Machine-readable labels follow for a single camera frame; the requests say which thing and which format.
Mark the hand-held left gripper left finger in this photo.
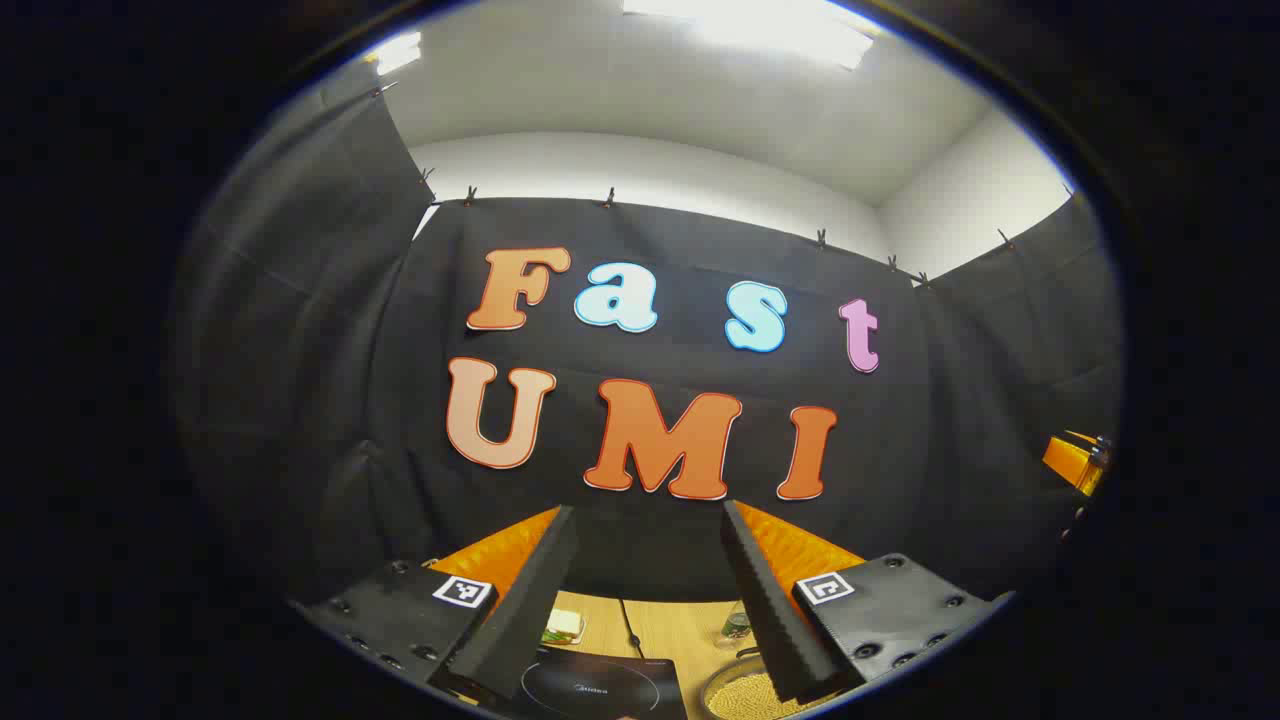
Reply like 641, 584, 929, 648
300, 505, 581, 706

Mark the row of small cloth clips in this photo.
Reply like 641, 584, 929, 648
372, 82, 1016, 291

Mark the large heap of soybeans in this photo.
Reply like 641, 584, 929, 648
708, 672, 803, 720

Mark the black backdrop cloth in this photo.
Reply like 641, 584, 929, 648
170, 60, 1126, 641

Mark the stainless steel pot black handle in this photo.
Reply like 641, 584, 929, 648
698, 646, 846, 720

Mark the black induction cooktop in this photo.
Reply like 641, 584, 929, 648
500, 645, 691, 720

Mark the ceiling light panel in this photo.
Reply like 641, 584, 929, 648
365, 30, 423, 76

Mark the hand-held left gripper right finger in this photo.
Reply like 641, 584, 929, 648
720, 500, 1013, 706

